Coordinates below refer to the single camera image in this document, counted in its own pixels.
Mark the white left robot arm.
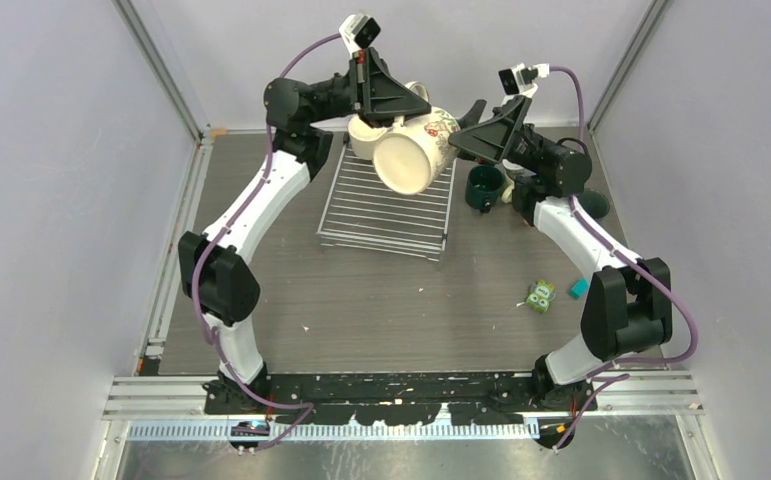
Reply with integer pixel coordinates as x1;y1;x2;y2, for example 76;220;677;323
178;48;431;414

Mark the cream mug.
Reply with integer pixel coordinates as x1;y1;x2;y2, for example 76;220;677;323
372;106;460;195
348;115;388;161

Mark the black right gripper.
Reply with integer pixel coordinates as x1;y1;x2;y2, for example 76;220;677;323
423;96;555;175

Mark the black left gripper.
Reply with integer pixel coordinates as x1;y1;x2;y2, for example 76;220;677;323
306;48;430;129

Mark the teal toy block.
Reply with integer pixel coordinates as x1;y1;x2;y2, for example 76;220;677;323
568;277;590;300

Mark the cream mug back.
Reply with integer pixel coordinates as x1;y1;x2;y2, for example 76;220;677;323
348;115;388;161

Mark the cream mug front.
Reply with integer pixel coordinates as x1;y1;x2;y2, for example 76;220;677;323
372;106;460;195

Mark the aluminium front rail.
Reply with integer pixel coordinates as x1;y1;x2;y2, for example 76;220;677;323
102;370;705;443

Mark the light green mug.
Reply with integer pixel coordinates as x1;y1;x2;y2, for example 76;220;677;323
501;185;514;204

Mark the green toy monster block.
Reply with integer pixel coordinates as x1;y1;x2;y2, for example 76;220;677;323
524;280;556;314

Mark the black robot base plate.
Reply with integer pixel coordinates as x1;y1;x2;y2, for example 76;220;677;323
202;372;593;426

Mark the metal wire dish rack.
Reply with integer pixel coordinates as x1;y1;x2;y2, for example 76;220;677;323
317;144;455;262

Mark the small blue grey cup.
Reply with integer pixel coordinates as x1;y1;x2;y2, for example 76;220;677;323
505;165;535;184

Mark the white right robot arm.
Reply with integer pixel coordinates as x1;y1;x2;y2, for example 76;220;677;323
449;96;673;411

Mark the dark teal mug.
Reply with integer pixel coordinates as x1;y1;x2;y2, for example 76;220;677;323
464;165;505;213

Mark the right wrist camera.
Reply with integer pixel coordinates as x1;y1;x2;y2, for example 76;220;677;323
498;63;550;105

